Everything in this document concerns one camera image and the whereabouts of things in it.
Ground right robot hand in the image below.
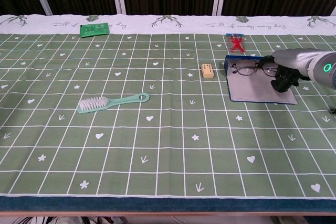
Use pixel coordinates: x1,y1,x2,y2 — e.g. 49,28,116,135
258,48,320,93

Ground black wire-frame eyeglasses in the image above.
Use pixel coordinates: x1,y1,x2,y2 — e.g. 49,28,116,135
230,59,279,77

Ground blue glasses case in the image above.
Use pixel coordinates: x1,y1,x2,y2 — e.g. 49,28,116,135
224,55,299,105

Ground red figure toy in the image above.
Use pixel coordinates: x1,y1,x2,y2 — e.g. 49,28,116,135
226,33,247,54

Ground beige eraser block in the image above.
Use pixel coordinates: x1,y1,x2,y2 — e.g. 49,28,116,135
201,63,215,79

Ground green grid tablecloth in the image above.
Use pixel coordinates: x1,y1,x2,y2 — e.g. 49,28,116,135
0,14,336,198

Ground mint green scrub brush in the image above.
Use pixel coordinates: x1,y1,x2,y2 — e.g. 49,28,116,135
77,92,151,114

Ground green circuit board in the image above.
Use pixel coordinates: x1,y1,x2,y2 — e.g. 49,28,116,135
79,22,110,38

